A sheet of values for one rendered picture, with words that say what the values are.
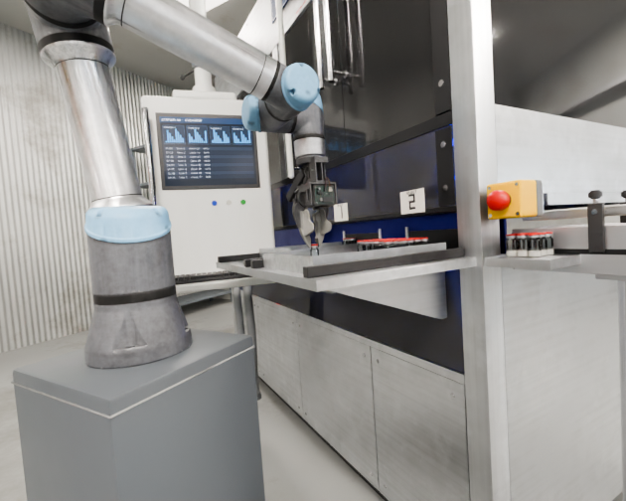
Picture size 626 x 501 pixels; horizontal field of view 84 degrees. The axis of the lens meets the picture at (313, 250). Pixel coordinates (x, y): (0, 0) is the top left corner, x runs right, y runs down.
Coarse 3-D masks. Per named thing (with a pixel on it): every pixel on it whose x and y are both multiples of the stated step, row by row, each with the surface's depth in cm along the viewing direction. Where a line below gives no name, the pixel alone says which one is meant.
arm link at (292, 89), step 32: (32, 0) 52; (64, 0) 50; (96, 0) 50; (128, 0) 52; (160, 0) 53; (160, 32) 55; (192, 32) 56; (224, 32) 58; (224, 64) 59; (256, 64) 61; (256, 96) 65; (288, 96) 63
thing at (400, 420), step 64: (256, 320) 211; (320, 320) 140; (512, 320) 80; (576, 320) 94; (320, 384) 145; (384, 384) 108; (448, 384) 85; (512, 384) 80; (576, 384) 94; (384, 448) 111; (448, 448) 87; (512, 448) 80; (576, 448) 95
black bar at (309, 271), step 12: (420, 252) 72; (432, 252) 73; (444, 252) 75; (456, 252) 77; (324, 264) 61; (336, 264) 62; (348, 264) 63; (360, 264) 64; (372, 264) 66; (384, 264) 67; (396, 264) 69; (312, 276) 60
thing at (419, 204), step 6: (402, 192) 93; (408, 192) 92; (414, 192) 90; (420, 192) 88; (402, 198) 94; (408, 198) 92; (420, 198) 88; (402, 204) 94; (408, 204) 92; (414, 204) 90; (420, 204) 88; (402, 210) 94; (408, 210) 92; (414, 210) 90; (420, 210) 88
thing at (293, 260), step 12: (276, 252) 86; (288, 252) 88; (300, 252) 90; (324, 252) 93; (336, 252) 95; (348, 252) 66; (360, 252) 67; (372, 252) 68; (384, 252) 70; (396, 252) 71; (408, 252) 73; (264, 264) 85; (276, 264) 78; (288, 264) 72; (300, 264) 67; (312, 264) 63
